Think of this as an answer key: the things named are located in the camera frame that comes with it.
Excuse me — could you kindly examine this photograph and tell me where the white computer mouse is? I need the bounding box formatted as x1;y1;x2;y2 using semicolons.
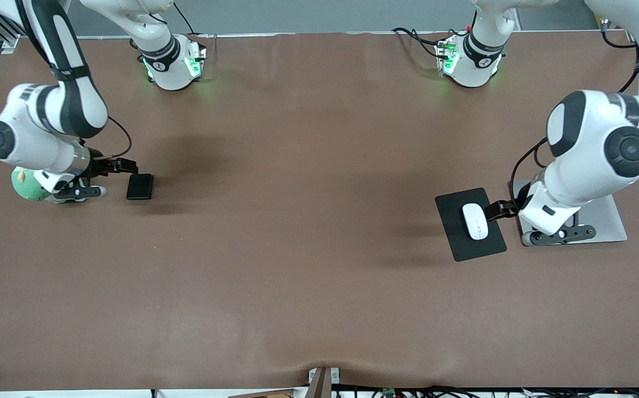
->
462;203;489;240

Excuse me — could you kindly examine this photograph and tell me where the black phone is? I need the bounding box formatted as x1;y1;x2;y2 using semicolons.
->
126;174;155;201

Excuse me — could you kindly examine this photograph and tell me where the black mouse pad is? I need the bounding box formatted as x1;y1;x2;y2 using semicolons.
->
434;187;508;263

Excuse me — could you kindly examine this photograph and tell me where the green plush dinosaur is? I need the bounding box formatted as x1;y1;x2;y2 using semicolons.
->
11;167;57;202

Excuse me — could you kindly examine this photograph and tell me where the silver laptop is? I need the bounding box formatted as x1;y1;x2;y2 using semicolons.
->
509;178;628;247

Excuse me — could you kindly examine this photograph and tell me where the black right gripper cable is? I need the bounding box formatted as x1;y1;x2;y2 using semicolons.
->
90;116;132;161

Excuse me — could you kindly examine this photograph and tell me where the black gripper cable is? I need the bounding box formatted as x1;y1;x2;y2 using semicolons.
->
510;19;639;205
90;116;132;161

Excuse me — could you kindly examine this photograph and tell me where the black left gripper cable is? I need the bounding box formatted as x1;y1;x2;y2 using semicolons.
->
510;19;639;205

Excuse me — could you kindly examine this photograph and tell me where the black right arm base cable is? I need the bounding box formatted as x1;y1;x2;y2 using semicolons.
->
173;0;201;36

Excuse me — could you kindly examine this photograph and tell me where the black arm base cable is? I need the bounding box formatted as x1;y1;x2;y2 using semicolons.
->
391;27;469;59
173;0;201;36

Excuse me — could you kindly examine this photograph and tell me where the black left arm base cable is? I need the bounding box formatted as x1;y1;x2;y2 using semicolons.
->
391;27;469;59

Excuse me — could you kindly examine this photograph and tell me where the metal table clamp mount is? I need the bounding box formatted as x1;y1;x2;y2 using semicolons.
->
307;366;341;398

